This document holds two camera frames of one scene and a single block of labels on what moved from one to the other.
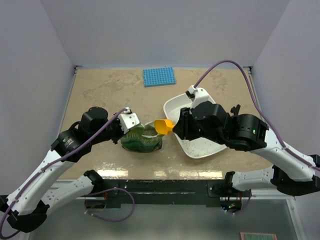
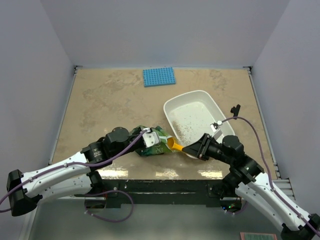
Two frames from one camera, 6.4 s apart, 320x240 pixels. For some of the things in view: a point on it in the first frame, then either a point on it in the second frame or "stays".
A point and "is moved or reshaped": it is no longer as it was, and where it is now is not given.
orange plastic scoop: [163, 126] to [172, 144]
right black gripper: [183, 127] to [199, 148]
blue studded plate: [159, 77] stays
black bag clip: [235, 110] stays
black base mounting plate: [158, 192] stays
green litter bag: [142, 138] is moved or reshaped
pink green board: [252, 236] stays
